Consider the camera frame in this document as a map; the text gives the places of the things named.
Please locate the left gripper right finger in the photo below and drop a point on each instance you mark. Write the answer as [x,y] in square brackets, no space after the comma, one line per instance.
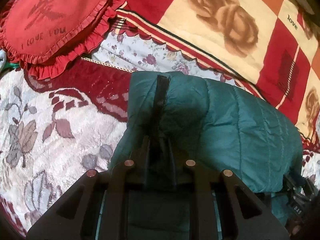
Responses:
[207,204]

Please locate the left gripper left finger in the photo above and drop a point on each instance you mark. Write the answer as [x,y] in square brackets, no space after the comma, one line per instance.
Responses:
[96,206]

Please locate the green quilted puffer jacket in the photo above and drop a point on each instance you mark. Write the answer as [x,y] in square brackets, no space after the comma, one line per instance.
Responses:
[216,124]

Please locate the floral red white bedspread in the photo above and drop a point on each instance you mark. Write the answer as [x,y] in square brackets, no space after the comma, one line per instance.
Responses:
[53,131]

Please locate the white floral bed sheet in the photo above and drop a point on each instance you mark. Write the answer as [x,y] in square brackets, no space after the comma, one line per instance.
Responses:
[137,54]

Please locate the red heart-shaped ruffled pillow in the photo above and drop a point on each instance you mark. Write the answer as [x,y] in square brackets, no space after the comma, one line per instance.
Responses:
[44,36]

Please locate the red cream checkered rose blanket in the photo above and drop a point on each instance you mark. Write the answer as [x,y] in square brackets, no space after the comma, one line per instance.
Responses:
[270,46]

